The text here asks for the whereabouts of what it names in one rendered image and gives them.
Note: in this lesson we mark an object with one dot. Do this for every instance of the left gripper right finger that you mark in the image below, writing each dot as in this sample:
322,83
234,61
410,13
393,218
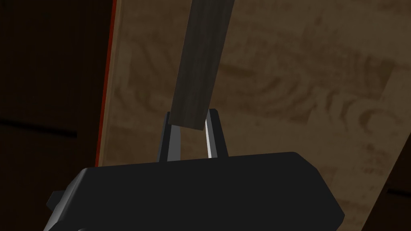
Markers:
215,138

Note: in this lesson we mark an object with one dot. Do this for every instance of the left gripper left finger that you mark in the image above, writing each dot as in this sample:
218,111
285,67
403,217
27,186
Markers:
169,142

